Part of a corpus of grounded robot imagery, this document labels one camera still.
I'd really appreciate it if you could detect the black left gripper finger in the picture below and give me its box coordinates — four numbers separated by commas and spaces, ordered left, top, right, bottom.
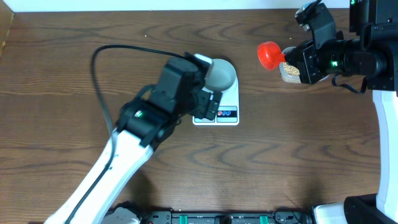
210, 90, 223, 120
195, 90, 215, 120

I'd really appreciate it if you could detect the red plastic measuring scoop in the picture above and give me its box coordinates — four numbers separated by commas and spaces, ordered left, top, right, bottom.
257, 41, 285, 70

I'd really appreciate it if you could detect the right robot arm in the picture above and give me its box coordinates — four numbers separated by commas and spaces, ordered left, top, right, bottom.
284, 0, 397, 223

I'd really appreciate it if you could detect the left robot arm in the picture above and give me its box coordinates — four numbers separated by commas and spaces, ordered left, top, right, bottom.
46, 54, 222, 223

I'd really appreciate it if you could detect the white digital kitchen scale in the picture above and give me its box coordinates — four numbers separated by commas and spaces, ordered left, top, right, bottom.
192, 76, 239, 126

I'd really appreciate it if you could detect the grey round bowl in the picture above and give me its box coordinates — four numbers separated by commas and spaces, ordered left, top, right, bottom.
205, 58, 237, 91

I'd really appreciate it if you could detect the pile of soybeans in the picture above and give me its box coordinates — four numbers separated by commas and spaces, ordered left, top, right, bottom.
282, 62, 300, 76

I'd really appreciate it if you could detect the clear plastic container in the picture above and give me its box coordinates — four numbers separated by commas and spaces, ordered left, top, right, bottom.
278, 46, 331, 84

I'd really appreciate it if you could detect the black right camera cable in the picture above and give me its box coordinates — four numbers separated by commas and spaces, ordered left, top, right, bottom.
331, 74, 369, 95

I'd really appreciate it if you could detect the black camera cable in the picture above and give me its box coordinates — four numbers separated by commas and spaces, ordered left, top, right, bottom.
331, 74, 369, 95
63, 44, 187, 224

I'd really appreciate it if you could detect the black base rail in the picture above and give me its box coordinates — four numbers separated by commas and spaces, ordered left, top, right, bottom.
105, 201, 315, 224

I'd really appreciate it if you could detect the black left camera cable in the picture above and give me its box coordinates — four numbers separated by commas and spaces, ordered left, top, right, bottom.
63, 44, 187, 224

